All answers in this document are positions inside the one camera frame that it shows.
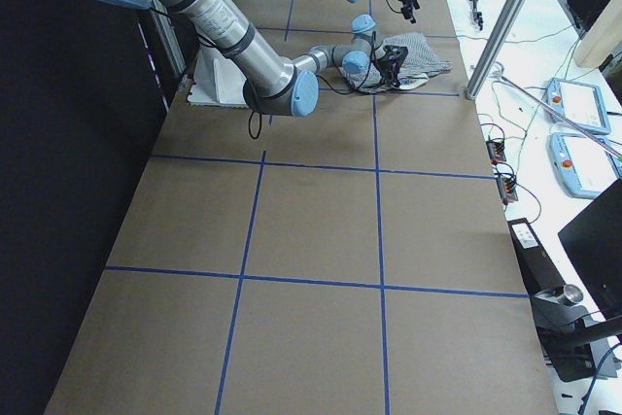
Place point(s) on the upper orange terminal board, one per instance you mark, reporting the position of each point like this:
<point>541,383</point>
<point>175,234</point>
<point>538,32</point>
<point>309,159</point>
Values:
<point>495,149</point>

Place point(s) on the lower orange terminal board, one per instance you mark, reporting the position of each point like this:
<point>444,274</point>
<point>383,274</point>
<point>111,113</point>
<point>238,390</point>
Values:
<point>506,184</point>

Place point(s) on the aluminium frame post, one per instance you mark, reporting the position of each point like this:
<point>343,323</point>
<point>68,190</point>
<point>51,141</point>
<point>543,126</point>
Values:
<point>505,21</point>

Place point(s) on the lower blue teach pendant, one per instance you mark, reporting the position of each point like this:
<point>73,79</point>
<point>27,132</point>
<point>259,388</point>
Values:
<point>583,168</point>

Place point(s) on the black box white label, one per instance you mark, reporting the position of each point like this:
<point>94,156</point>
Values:
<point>538,271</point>

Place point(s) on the blue teach pendant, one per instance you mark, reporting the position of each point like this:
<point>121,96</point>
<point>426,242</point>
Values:
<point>579,102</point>
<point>583,168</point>

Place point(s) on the long metal rod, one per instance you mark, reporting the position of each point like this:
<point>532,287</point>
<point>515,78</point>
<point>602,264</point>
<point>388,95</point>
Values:
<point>552,112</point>

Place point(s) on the upper blue teach pendant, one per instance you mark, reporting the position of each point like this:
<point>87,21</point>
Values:
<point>579,102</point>

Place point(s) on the orange terminal board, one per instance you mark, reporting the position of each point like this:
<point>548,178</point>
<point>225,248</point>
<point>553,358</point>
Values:
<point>506,184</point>
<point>495,149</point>

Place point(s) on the silver metal cylinder clamp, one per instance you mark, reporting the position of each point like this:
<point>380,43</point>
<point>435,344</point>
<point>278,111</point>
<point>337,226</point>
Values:
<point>566,295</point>

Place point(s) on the black monitor lower right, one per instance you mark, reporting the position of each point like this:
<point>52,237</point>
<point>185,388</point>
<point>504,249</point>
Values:
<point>592,242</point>

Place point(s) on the striped polo shirt white collar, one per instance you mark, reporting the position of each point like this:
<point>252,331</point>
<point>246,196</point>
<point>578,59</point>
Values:
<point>421,64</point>

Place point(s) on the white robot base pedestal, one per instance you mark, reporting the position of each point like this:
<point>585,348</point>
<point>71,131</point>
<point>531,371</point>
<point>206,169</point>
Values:
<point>217,81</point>

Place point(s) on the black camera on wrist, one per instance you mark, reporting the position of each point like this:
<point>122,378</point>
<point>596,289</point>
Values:
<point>395,53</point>

